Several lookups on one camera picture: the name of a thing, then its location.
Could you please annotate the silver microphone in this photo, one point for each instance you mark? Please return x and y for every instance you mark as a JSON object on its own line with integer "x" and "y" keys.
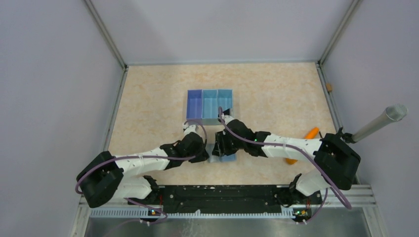
{"x": 391, "y": 114}

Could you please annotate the black credit card stack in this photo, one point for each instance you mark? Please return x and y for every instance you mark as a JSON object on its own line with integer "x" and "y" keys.
{"x": 224, "y": 112}

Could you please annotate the blue three-compartment box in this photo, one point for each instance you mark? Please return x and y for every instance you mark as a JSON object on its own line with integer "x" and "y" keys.
{"x": 202, "y": 104}

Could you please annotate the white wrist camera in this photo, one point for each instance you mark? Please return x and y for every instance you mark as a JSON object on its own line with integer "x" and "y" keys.
{"x": 227, "y": 116}
{"x": 190, "y": 128}

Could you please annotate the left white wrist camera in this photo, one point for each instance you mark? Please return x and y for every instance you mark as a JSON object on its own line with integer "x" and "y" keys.
{"x": 190, "y": 128}

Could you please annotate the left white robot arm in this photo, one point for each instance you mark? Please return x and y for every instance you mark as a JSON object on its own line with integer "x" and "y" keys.
{"x": 111, "y": 178}

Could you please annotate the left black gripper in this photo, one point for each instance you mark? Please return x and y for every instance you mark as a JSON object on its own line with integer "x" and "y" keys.
{"x": 202, "y": 155}

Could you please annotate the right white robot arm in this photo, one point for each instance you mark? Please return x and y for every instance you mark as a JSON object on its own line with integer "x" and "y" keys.
{"x": 334, "y": 161}

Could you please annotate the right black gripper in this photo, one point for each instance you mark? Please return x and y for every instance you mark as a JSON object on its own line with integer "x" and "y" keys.
{"x": 221, "y": 137}

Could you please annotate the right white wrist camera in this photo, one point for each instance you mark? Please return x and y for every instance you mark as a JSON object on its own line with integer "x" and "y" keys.
{"x": 227, "y": 116}

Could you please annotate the beige card holder wallet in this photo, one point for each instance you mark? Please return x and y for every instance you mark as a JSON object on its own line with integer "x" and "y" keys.
{"x": 216, "y": 159}

